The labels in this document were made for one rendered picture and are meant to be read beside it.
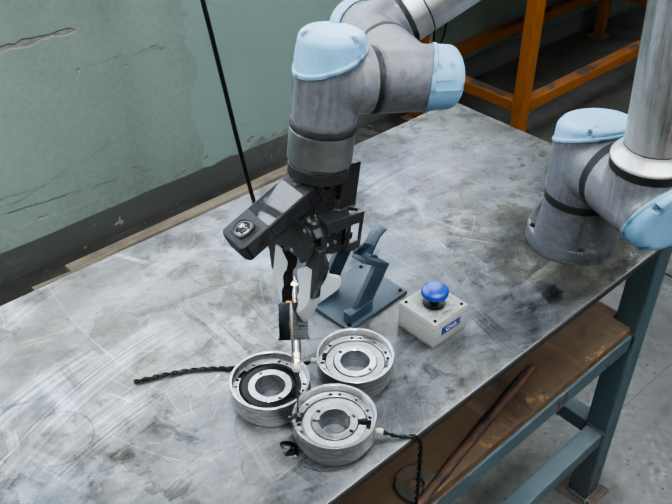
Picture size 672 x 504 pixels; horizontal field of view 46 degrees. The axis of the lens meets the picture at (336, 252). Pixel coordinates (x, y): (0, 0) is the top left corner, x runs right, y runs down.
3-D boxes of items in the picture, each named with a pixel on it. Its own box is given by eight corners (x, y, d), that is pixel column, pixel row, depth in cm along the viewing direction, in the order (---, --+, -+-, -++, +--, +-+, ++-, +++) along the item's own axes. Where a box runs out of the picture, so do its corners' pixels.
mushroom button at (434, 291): (433, 326, 112) (436, 299, 109) (413, 312, 114) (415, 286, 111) (452, 314, 114) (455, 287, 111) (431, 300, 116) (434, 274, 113)
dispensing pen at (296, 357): (279, 409, 97) (275, 274, 99) (295, 406, 101) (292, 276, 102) (295, 410, 96) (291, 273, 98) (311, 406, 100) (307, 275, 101)
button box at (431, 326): (433, 350, 112) (436, 324, 109) (398, 325, 116) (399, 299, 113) (470, 324, 116) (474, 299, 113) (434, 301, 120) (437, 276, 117)
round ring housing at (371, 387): (397, 353, 111) (398, 332, 109) (388, 409, 103) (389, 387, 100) (324, 345, 112) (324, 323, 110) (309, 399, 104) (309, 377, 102)
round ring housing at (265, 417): (216, 414, 102) (212, 392, 100) (258, 362, 110) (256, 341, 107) (285, 442, 98) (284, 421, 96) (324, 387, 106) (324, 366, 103)
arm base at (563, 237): (559, 203, 142) (569, 156, 136) (634, 240, 133) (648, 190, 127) (507, 236, 134) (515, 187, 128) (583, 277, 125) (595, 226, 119)
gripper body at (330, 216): (360, 253, 97) (373, 165, 91) (307, 274, 92) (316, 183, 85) (320, 225, 102) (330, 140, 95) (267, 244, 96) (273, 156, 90)
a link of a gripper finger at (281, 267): (316, 297, 104) (328, 242, 98) (280, 312, 100) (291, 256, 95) (301, 283, 106) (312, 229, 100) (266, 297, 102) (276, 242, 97)
